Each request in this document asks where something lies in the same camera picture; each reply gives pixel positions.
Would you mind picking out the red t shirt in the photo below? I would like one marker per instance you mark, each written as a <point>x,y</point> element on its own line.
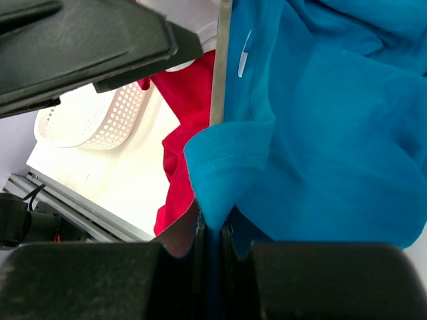
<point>188,94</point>

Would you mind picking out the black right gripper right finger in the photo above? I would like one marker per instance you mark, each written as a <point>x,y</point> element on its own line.
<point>291,280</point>

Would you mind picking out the white perforated plastic basket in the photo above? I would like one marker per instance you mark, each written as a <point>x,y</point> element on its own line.
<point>91,120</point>

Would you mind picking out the silver white clothes rack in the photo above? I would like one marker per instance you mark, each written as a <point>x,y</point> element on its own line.
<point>220,66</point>

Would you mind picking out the white t shirt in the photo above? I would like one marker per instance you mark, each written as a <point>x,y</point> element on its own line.
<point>198,17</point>

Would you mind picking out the blue t shirt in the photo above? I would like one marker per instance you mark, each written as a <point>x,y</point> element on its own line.
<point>324,131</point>

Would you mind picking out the aluminium frame rail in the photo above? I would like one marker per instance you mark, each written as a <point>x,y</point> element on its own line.
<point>101,225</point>

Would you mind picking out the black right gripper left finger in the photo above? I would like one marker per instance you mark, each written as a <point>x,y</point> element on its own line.
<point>159,279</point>

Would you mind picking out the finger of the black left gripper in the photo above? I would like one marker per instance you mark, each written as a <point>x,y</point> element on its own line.
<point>49,48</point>

